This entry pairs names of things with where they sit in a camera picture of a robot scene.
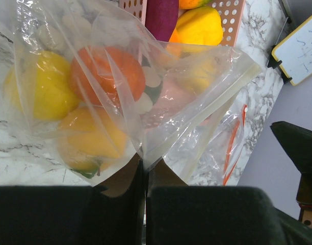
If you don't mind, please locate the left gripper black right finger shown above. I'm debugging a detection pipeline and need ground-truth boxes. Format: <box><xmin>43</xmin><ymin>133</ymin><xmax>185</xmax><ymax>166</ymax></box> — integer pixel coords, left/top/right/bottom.
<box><xmin>146</xmin><ymin>161</ymin><xmax>312</xmax><ymax>244</ymax></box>

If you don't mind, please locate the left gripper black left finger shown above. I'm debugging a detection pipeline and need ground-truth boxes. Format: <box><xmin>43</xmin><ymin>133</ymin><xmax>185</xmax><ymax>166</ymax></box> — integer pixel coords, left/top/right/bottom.
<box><xmin>0</xmin><ymin>159</ymin><xmax>144</xmax><ymax>244</ymax></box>

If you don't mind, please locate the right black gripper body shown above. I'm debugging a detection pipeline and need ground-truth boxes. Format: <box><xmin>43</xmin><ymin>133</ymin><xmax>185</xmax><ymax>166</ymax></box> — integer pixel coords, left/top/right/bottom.
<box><xmin>270</xmin><ymin>121</ymin><xmax>312</xmax><ymax>229</ymax></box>

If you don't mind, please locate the clear zip top bag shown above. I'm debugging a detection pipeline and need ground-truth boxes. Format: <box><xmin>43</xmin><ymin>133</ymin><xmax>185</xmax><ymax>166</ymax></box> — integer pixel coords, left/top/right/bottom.
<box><xmin>3</xmin><ymin>1</ymin><xmax>260</xmax><ymax>183</ymax></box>

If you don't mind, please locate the orange toy pumpkin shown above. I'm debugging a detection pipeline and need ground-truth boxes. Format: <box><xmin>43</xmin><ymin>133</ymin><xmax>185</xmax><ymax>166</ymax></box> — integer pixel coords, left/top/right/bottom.
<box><xmin>69</xmin><ymin>46</ymin><xmax>146</xmax><ymax>106</ymax></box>

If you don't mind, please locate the yellow toy lemon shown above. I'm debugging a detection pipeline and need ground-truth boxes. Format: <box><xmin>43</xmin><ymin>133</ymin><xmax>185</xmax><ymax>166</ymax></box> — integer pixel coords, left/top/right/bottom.
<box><xmin>3</xmin><ymin>50</ymin><xmax>82</xmax><ymax>121</ymax></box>

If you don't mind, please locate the pink plastic basket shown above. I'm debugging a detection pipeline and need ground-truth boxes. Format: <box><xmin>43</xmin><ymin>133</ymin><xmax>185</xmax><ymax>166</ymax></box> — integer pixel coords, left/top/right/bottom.
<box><xmin>119</xmin><ymin>0</ymin><xmax>244</xmax><ymax>46</ymax></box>

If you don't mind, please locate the purple toy sweet potato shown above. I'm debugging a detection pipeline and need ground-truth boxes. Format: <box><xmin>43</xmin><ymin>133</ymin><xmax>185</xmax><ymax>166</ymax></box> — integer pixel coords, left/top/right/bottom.
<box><xmin>145</xmin><ymin>0</ymin><xmax>179</xmax><ymax>42</ymax></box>

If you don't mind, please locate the yellow orange toy pepper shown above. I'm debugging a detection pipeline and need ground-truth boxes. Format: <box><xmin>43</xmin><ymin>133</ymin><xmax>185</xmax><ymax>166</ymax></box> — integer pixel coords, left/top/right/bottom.
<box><xmin>176</xmin><ymin>6</ymin><xmax>223</xmax><ymax>45</ymax></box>

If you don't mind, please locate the orange yellow toy mango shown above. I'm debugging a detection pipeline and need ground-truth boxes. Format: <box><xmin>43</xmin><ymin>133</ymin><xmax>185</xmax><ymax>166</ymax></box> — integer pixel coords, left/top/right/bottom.
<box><xmin>167</xmin><ymin>28</ymin><xmax>181</xmax><ymax>57</ymax></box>

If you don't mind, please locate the green yellow toy mango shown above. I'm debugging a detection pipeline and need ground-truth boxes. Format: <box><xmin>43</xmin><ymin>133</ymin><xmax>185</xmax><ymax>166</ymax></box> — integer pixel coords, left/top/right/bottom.
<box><xmin>179</xmin><ymin>0</ymin><xmax>212</xmax><ymax>10</ymax></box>

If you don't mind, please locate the small whiteboard wooden frame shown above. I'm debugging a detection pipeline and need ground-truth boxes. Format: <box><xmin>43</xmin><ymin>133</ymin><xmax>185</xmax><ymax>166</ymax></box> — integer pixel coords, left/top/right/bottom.
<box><xmin>268</xmin><ymin>15</ymin><xmax>312</xmax><ymax>86</ymax></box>

